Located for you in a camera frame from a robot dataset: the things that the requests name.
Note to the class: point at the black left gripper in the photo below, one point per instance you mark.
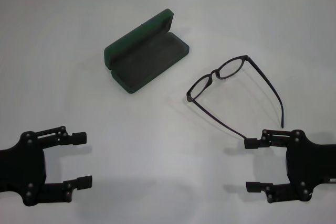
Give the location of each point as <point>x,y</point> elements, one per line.
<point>26,166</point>

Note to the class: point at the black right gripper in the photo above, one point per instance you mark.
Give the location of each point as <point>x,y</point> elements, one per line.
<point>312,166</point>

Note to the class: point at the black glasses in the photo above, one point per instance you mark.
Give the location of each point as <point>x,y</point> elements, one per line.
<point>215,73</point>

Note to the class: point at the green glasses case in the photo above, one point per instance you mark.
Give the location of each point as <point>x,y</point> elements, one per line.
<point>147,64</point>

